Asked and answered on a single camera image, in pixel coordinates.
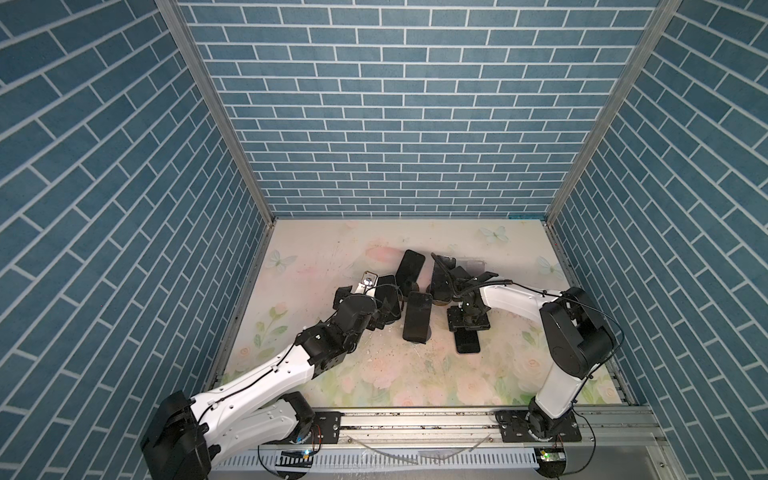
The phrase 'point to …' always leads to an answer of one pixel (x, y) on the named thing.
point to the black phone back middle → (409, 271)
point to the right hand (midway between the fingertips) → (458, 325)
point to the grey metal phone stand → (473, 266)
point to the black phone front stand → (418, 317)
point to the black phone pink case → (467, 341)
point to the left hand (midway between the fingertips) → (371, 295)
